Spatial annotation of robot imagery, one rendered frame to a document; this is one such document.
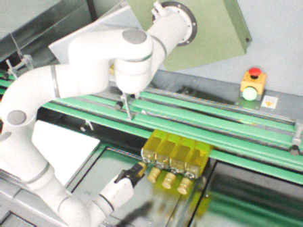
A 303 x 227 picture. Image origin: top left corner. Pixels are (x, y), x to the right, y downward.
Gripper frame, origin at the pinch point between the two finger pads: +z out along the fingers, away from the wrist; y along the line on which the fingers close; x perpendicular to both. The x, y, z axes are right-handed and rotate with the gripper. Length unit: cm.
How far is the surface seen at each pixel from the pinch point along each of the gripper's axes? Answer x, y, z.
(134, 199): 0.0, -12.6, -4.3
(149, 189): -1.5, -12.6, 2.5
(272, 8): -20, 45, 47
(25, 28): 107, 19, 23
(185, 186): -17.5, 1.4, 4.9
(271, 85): -23, 17, 48
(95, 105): 37.5, 3.9, 12.7
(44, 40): 109, 6, 32
